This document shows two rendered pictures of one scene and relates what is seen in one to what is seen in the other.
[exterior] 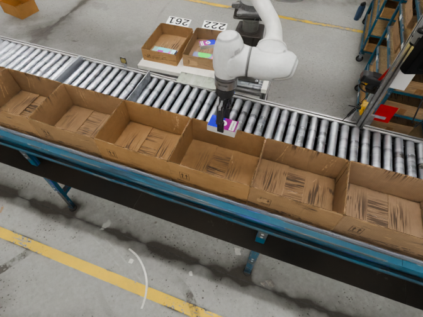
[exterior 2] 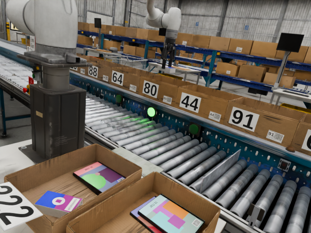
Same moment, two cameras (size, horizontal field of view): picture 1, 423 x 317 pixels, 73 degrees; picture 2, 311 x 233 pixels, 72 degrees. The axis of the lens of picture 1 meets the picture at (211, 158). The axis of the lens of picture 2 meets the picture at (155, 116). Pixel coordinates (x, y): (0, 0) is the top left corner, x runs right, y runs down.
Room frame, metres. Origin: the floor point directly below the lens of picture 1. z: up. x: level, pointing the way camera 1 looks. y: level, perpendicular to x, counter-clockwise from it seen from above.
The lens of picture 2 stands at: (2.56, 0.48, 1.32)
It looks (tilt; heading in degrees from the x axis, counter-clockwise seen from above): 19 degrees down; 198
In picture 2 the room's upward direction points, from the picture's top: 9 degrees clockwise
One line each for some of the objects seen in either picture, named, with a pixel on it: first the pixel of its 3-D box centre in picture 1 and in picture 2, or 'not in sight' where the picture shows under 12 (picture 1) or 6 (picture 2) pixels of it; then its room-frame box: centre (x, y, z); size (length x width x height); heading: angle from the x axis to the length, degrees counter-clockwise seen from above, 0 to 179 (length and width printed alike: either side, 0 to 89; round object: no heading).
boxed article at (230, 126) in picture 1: (223, 126); (166, 69); (0.88, -0.05, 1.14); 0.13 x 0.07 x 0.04; 71
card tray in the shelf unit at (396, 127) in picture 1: (390, 110); not in sight; (1.77, -1.52, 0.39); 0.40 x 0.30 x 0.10; 161
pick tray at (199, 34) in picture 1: (207, 48); (79, 183); (2.01, 0.04, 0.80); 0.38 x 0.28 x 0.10; 166
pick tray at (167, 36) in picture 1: (168, 43); (150, 228); (2.07, 0.35, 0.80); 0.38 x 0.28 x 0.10; 163
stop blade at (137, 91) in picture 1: (135, 95); (222, 168); (1.50, 0.53, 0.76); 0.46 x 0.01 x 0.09; 161
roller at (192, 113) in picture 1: (192, 114); (159, 144); (1.36, 0.13, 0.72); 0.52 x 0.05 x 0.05; 161
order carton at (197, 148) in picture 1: (218, 159); (167, 89); (0.82, -0.03, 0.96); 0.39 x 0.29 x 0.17; 71
